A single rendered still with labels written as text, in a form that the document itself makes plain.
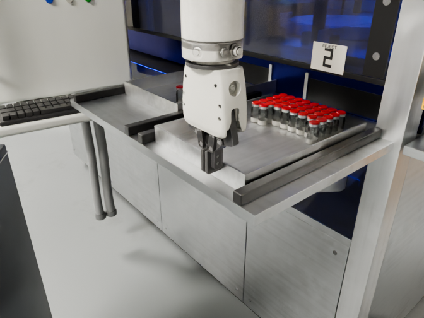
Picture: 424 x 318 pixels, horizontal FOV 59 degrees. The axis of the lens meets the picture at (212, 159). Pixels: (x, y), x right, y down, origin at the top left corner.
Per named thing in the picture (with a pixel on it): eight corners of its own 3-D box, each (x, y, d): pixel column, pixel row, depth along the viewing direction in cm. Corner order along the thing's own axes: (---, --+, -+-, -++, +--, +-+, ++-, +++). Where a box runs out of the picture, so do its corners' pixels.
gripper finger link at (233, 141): (250, 136, 52) (228, 150, 56) (226, 87, 52) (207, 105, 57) (243, 139, 51) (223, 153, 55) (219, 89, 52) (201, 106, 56)
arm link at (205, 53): (258, 39, 50) (257, 62, 51) (216, 31, 56) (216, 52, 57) (210, 46, 45) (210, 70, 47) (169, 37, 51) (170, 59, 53)
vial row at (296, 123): (262, 117, 88) (263, 98, 86) (326, 141, 76) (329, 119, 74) (255, 118, 87) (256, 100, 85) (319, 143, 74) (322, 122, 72)
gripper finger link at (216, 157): (234, 135, 56) (233, 174, 59) (220, 129, 58) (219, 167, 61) (217, 141, 54) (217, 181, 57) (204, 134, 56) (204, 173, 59)
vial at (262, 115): (262, 121, 85) (263, 102, 83) (269, 124, 84) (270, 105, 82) (255, 123, 84) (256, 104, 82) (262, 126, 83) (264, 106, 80)
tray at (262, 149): (270, 106, 95) (270, 93, 93) (363, 138, 77) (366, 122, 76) (155, 141, 76) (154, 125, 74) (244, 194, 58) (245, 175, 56)
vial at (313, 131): (310, 140, 76) (313, 118, 74) (319, 143, 74) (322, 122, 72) (303, 142, 75) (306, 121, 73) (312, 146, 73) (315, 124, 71)
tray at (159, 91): (217, 74, 125) (217, 64, 123) (275, 91, 107) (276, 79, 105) (125, 93, 106) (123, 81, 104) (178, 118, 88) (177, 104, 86)
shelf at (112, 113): (207, 77, 129) (207, 72, 128) (410, 141, 81) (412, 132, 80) (70, 106, 102) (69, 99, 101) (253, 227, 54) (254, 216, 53)
